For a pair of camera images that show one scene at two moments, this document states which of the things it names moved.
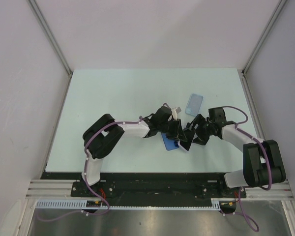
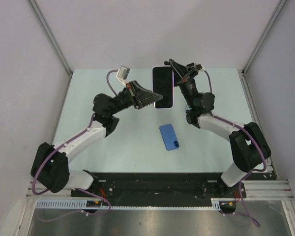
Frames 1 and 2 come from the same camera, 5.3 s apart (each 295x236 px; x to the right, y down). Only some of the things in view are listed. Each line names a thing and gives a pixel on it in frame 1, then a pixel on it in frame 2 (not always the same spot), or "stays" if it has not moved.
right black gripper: x=201 y=139 → x=182 y=71
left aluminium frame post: x=50 y=36 stays
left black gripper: x=178 y=131 → x=140 y=97
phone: x=186 y=145 → x=163 y=84
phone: x=169 y=144 stays
